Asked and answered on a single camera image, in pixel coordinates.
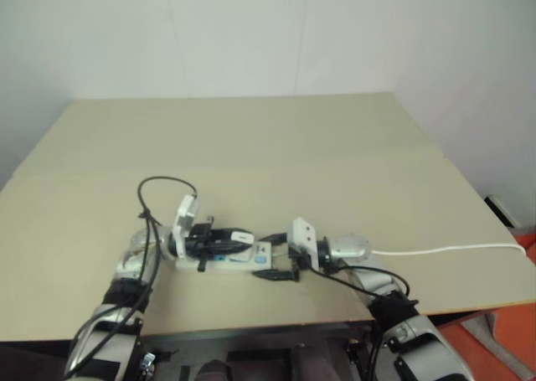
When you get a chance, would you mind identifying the dark rounded shape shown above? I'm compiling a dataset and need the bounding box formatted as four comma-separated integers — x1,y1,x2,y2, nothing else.
196,358,234,381

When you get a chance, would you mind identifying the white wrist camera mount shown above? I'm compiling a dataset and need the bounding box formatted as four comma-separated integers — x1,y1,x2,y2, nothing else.
171,193,201,260
286,216,320,270

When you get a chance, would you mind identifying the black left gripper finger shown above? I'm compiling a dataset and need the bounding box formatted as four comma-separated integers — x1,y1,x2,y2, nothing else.
208,241,253,257
210,226,255,244

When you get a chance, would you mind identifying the white power strip cable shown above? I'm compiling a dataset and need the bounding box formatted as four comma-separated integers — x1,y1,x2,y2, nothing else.
370,243,529,259

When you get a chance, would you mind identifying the dark table frame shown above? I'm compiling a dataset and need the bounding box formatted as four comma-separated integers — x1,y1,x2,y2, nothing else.
137,320,378,381

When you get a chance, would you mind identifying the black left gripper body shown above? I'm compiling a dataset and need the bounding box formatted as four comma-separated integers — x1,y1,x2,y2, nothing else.
185,216,215,272

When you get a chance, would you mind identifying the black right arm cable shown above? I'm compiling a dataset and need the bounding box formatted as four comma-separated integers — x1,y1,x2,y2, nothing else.
307,263,420,381

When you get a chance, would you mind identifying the silver metal clamp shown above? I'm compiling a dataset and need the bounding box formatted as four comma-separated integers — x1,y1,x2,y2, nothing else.
140,351,158,374

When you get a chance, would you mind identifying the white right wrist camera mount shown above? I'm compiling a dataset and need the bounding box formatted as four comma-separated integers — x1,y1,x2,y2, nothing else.
286,216,320,270

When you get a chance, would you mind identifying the black and white floor object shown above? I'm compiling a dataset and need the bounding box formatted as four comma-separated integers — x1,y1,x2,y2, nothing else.
484,194,523,229

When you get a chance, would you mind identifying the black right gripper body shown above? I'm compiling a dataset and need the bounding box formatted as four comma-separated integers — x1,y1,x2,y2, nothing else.
287,246,313,282

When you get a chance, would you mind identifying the white power strip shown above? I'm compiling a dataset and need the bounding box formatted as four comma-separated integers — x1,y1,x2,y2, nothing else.
175,240,276,276

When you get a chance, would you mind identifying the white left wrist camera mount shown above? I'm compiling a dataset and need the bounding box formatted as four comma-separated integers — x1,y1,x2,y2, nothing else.
171,193,201,260

